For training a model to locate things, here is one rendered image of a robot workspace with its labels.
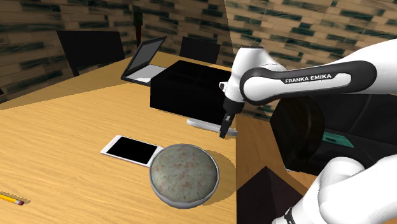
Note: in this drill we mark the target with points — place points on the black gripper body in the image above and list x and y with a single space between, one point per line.
233 107

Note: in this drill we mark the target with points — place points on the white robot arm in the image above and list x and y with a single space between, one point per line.
254 59

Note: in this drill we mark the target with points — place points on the white flat plate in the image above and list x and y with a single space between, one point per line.
203 125

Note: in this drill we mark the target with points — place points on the large black box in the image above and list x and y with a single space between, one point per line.
189 90

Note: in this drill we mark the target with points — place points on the small black chair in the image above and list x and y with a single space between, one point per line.
200 49

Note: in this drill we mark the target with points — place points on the black sofa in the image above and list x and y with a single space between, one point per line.
297 133

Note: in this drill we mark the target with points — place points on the grey bowl with speckled filling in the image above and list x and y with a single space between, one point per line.
184 176

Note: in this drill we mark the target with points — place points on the open grey laptop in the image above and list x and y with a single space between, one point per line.
145 69

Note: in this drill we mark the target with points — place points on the dark robot stand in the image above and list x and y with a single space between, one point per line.
263 198

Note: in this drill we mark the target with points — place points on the white phone with black screen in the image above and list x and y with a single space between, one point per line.
131 150

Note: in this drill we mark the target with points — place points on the wide black chair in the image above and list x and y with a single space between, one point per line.
90 49

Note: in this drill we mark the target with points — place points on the wooden table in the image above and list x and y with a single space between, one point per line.
62 130

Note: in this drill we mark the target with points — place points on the yellow pencil with red eraser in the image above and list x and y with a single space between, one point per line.
11 199

